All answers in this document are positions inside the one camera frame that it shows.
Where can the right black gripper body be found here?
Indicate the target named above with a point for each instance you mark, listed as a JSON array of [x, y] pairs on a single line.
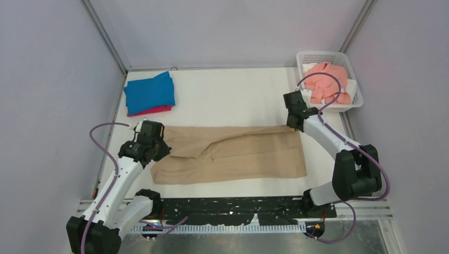
[[289, 122]]

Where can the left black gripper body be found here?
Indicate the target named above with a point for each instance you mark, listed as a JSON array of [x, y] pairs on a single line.
[[162, 150]]

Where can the beige t shirt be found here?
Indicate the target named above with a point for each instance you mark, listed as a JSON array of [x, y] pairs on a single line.
[[219, 154]]

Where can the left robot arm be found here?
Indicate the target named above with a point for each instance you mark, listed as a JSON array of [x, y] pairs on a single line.
[[103, 225]]

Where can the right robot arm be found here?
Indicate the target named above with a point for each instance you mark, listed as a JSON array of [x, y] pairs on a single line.
[[356, 172]]

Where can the salmon t shirt in basket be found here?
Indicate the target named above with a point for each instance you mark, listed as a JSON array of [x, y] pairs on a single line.
[[326, 84]]

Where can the pink folded t shirt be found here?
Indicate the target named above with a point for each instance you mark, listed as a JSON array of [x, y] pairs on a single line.
[[154, 110]]

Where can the blue folded t shirt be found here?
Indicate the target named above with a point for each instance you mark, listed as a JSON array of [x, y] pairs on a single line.
[[148, 94]]

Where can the white plastic basket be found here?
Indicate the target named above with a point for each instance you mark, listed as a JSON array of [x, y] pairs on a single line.
[[332, 78]]

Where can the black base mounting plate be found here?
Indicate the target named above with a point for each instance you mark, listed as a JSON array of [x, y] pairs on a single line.
[[235, 211]]

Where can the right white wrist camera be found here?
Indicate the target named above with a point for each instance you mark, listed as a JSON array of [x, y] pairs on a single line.
[[306, 95]]

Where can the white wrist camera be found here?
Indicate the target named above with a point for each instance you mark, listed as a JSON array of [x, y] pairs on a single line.
[[306, 95], [138, 125]]

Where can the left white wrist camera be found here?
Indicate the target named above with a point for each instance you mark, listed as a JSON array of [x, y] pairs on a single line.
[[138, 125]]

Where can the white slotted cable duct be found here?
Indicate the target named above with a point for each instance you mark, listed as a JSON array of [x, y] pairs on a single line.
[[142, 228]]

